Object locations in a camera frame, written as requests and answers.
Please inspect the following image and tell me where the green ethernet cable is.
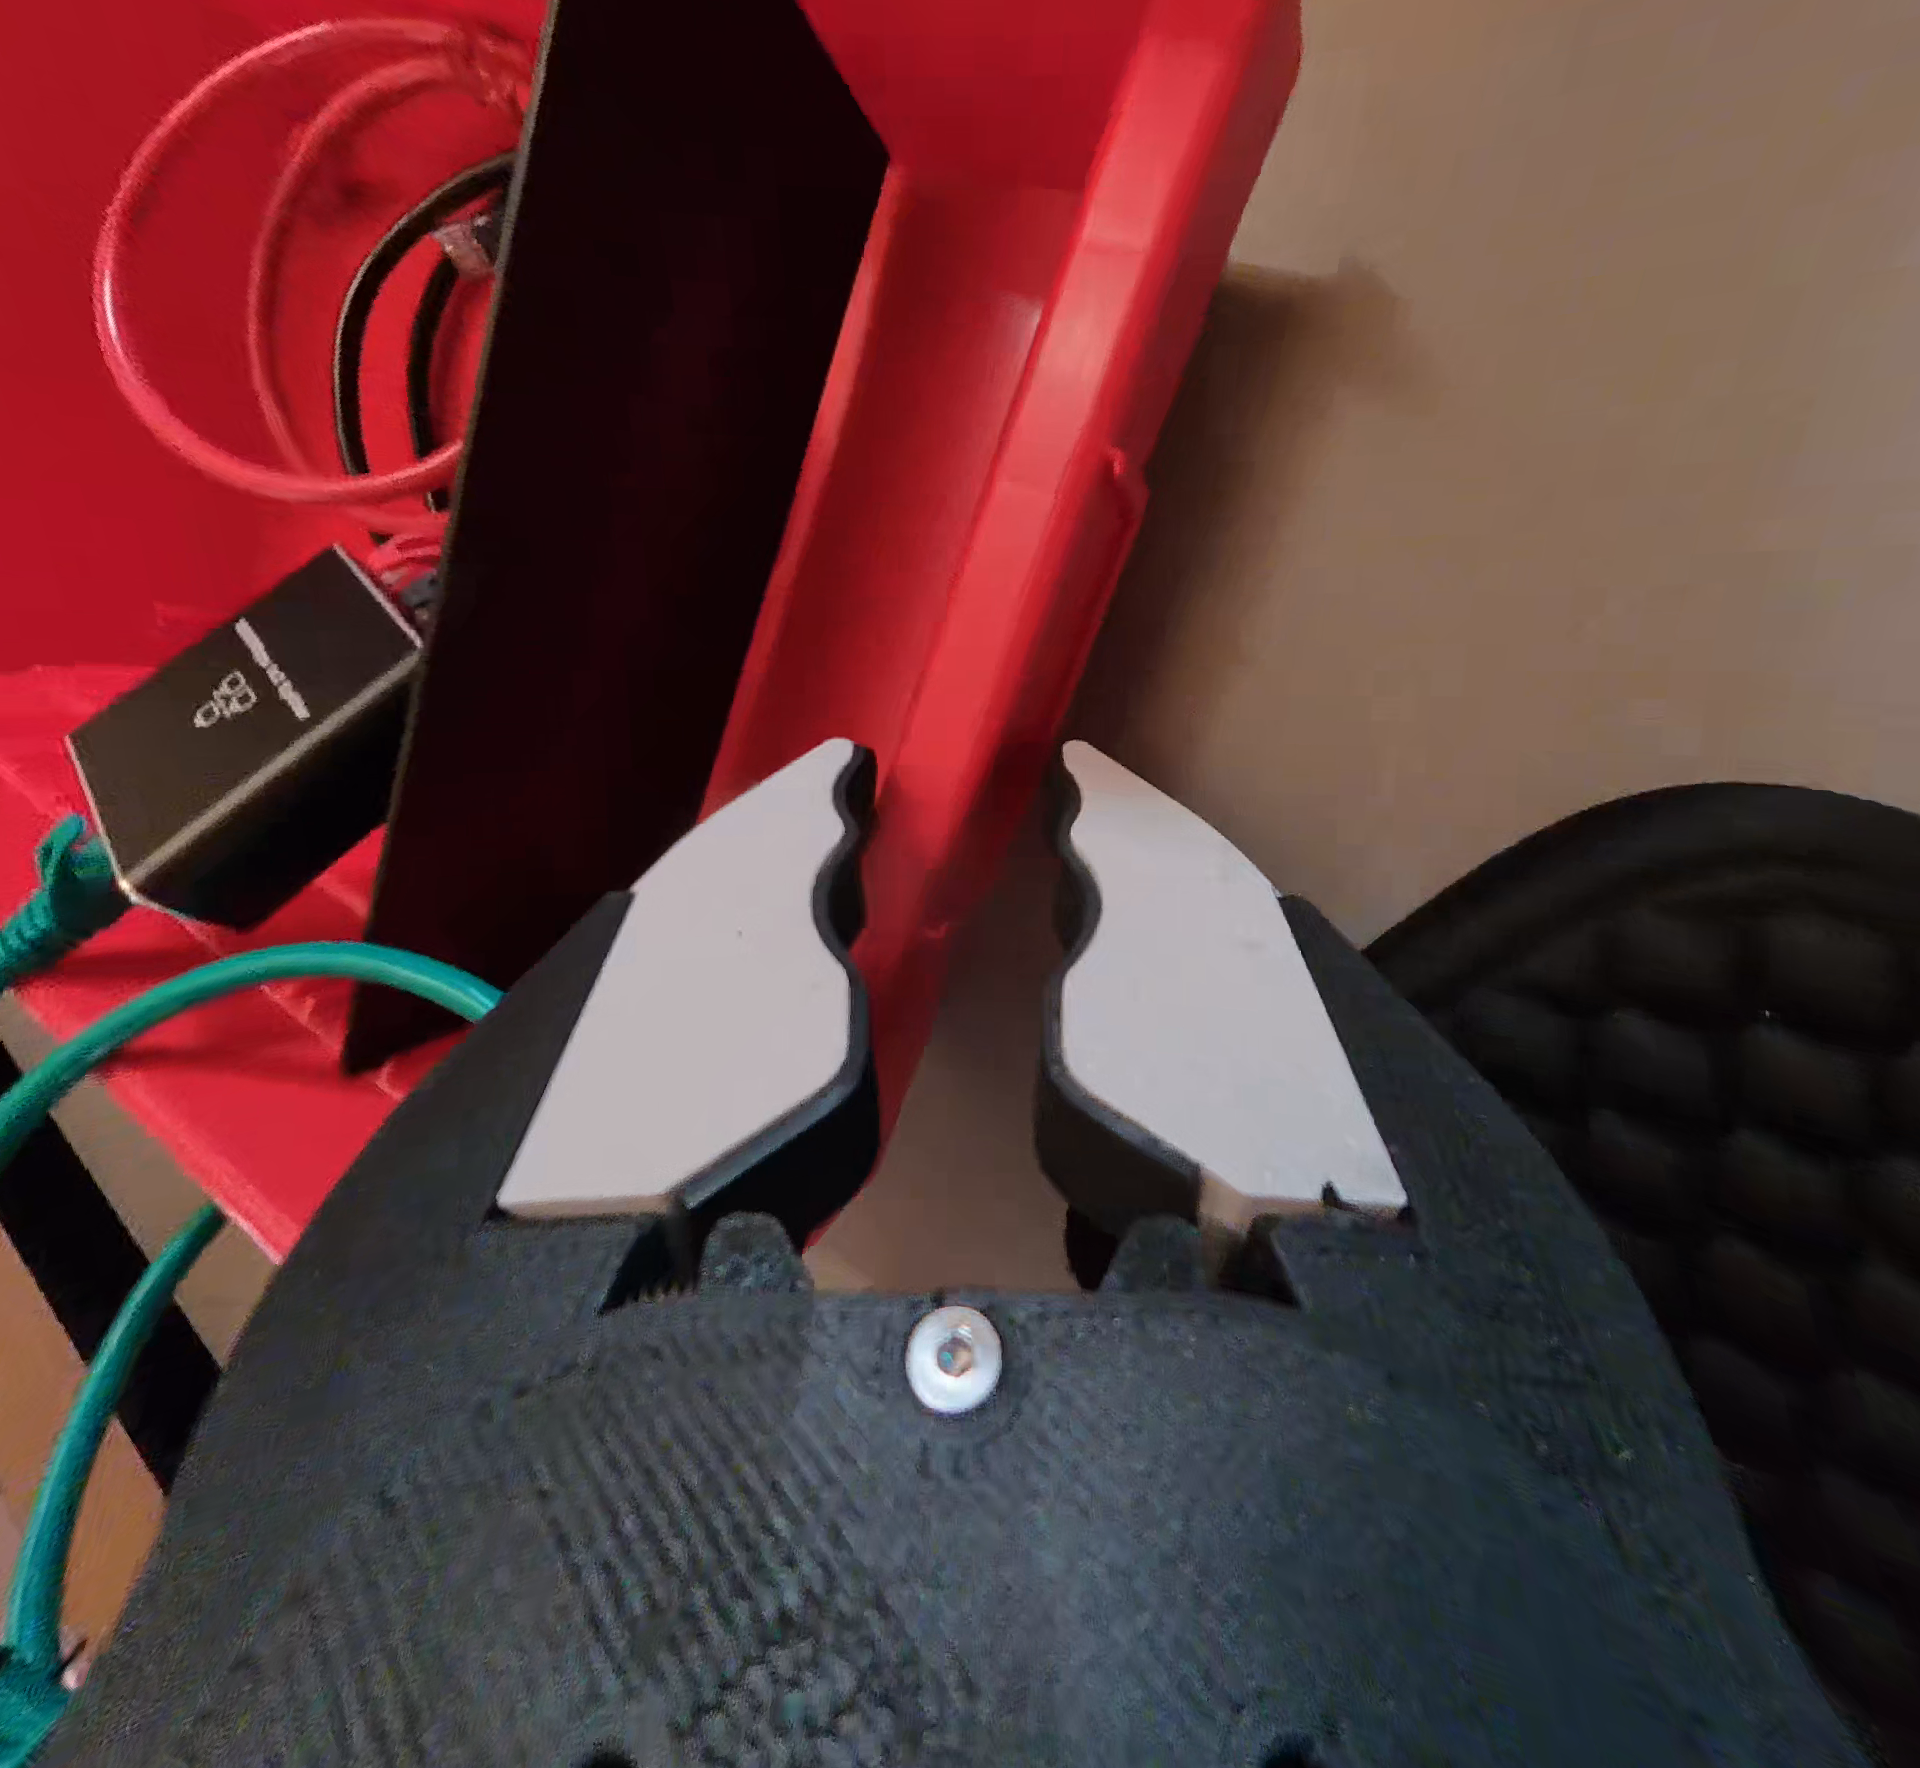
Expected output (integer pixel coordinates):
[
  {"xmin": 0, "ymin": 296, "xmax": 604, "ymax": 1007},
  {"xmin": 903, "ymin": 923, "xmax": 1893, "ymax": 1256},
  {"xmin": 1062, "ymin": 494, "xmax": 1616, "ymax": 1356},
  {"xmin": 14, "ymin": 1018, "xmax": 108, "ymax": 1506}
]
[{"xmin": 0, "ymin": 812, "xmax": 509, "ymax": 1764}]

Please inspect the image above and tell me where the red ethernet cable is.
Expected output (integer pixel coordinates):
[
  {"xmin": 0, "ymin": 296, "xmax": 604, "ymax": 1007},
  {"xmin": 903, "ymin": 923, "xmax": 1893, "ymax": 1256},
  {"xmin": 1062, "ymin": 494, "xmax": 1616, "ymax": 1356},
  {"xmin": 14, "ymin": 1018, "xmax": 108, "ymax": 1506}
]
[{"xmin": 92, "ymin": 18, "xmax": 539, "ymax": 596}]

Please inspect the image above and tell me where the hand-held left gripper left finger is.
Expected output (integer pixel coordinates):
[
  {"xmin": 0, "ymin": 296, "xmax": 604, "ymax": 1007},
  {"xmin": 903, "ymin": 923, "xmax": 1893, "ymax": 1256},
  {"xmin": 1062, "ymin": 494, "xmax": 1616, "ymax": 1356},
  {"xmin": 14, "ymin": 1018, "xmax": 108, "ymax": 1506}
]
[{"xmin": 492, "ymin": 738, "xmax": 881, "ymax": 1225}]

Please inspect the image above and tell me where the black ethernet splitter box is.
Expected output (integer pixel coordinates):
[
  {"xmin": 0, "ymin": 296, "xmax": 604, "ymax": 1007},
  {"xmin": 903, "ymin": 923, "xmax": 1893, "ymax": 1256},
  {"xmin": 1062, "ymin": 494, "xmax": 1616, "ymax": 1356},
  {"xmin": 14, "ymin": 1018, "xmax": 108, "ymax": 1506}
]
[{"xmin": 65, "ymin": 543, "xmax": 429, "ymax": 934}]

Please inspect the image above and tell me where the red plastic bin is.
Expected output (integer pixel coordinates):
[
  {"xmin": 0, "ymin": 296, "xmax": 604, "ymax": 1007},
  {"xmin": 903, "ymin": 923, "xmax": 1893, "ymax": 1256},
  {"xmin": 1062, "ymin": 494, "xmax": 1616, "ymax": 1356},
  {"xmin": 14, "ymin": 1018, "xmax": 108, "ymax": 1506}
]
[{"xmin": 0, "ymin": 0, "xmax": 1309, "ymax": 1263}]

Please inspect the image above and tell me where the black ethernet cable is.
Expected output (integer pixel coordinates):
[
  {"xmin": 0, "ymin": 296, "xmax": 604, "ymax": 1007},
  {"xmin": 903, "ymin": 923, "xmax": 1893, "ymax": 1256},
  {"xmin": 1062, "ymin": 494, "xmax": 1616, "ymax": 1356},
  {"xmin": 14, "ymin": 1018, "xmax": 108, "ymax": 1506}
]
[{"xmin": 331, "ymin": 154, "xmax": 520, "ymax": 511}]

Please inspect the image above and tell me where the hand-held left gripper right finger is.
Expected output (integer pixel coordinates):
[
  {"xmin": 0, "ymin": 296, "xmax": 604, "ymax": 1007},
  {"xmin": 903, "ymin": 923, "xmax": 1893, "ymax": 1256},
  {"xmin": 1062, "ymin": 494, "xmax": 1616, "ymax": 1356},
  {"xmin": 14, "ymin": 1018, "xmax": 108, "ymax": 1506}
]
[{"xmin": 1032, "ymin": 742, "xmax": 1411, "ymax": 1230}]

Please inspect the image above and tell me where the black padded seat cushion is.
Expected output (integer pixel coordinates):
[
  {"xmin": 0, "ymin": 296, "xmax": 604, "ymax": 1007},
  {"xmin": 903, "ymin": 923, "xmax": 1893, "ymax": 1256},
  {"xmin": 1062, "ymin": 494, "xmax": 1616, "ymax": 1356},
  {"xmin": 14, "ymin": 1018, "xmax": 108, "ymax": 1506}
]
[{"xmin": 1364, "ymin": 780, "xmax": 1920, "ymax": 1768}]

